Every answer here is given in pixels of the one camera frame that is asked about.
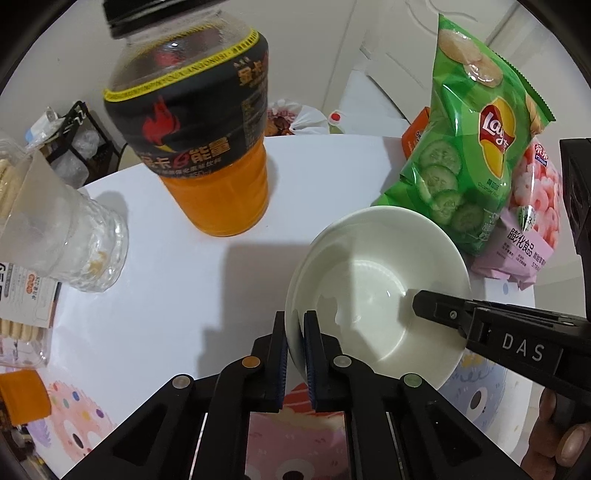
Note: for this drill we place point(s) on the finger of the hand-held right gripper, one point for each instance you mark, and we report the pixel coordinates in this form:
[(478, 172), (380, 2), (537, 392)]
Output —
[(438, 309)]

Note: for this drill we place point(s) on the pink snack bag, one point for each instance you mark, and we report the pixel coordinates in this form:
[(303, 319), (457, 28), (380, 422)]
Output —
[(535, 221)]

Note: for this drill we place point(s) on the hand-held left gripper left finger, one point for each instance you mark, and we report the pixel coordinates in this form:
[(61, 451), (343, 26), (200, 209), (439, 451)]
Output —
[(279, 369)]

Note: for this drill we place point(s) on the cream white bowl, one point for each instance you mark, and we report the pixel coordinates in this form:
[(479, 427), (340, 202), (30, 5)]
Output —
[(369, 286)]

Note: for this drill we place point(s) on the person's right hand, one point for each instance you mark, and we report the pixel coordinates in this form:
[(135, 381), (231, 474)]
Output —
[(572, 445)]

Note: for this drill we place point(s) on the green chips bag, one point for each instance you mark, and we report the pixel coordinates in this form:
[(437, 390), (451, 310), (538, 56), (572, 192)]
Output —
[(461, 138)]

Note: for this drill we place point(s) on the white plastic bag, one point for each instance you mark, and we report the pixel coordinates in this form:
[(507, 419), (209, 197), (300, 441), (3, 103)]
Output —
[(300, 117)]

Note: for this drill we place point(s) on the cartoon monster tablecloth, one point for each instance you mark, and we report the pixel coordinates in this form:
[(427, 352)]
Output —
[(161, 277)]

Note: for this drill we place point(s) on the orange drink bottle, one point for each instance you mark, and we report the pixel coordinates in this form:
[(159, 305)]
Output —
[(217, 194)]

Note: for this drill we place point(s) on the orange snack packet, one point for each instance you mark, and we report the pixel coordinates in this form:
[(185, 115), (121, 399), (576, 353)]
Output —
[(413, 136)]

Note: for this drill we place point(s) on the clear glass cup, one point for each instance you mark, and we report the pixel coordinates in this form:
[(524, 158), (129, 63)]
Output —
[(69, 230)]

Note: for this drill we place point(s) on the white door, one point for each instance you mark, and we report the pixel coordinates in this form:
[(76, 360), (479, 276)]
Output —
[(406, 46)]

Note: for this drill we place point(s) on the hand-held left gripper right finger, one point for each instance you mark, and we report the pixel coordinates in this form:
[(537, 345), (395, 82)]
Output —
[(311, 369)]

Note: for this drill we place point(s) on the white red small container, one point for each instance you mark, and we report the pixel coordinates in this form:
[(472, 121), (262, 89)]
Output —
[(336, 119)]

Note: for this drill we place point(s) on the white blue packet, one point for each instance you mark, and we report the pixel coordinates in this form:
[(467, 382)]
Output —
[(40, 127)]

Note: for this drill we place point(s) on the orange cap object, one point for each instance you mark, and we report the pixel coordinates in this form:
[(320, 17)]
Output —
[(23, 397)]

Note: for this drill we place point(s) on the clear biscuit box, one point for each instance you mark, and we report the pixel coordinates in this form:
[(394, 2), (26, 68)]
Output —
[(23, 314)]

